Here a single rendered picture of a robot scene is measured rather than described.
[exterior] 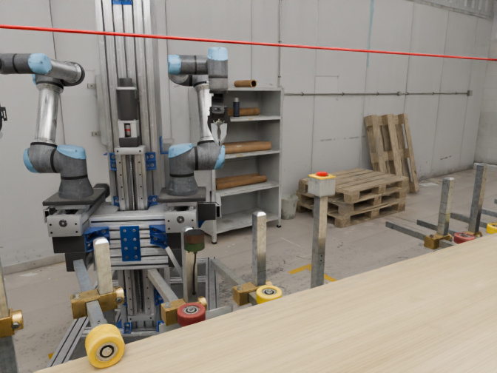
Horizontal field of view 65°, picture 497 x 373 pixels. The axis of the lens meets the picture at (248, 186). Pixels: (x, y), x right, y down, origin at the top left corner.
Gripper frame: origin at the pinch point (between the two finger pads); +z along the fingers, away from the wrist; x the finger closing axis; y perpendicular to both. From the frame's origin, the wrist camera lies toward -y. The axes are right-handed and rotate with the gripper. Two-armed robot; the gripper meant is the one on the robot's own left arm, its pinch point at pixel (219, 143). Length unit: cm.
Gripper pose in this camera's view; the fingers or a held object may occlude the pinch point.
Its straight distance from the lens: 154.2
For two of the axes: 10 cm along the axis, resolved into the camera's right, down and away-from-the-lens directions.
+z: 0.0, 9.7, 2.4
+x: -9.9, 0.2, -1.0
